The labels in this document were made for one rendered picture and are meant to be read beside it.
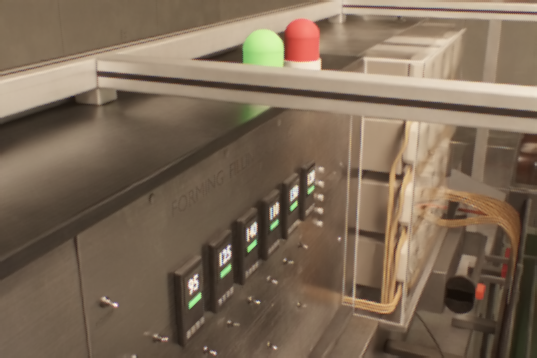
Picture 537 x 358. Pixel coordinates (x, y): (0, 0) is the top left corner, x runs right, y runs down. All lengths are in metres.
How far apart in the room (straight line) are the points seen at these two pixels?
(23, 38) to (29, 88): 3.66
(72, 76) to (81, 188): 0.27
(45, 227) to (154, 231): 0.18
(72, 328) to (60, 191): 0.12
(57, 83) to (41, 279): 0.32
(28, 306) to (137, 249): 0.14
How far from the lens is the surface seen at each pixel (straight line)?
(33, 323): 0.56
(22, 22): 4.43
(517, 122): 0.68
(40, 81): 0.79
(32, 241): 0.49
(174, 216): 0.69
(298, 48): 1.04
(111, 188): 0.57
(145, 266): 0.66
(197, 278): 0.74
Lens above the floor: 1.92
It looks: 20 degrees down
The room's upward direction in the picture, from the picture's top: straight up
